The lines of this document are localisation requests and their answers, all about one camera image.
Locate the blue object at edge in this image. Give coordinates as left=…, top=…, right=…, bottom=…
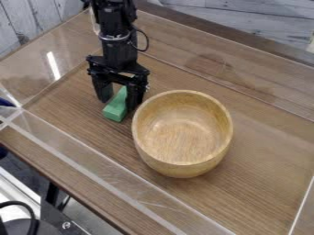
left=0, top=97, right=14, bottom=107

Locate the green rectangular block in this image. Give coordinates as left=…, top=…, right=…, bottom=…
left=101, top=86, right=126, bottom=122

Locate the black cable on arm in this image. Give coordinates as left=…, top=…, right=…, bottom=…
left=128, top=27, right=151, bottom=53

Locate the grey metal base plate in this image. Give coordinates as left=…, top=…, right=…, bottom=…
left=40, top=201, right=90, bottom=235

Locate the black cable at floor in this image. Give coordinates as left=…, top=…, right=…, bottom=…
left=0, top=200, right=40, bottom=235

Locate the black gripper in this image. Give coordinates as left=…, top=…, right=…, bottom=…
left=85, top=38, right=148, bottom=112

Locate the light wooden bowl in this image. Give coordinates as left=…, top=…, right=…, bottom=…
left=131, top=90, right=233, bottom=178

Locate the black table leg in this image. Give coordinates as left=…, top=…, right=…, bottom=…
left=45, top=183, right=58, bottom=207

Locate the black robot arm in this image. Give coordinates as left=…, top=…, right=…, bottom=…
left=85, top=0, right=149, bottom=111

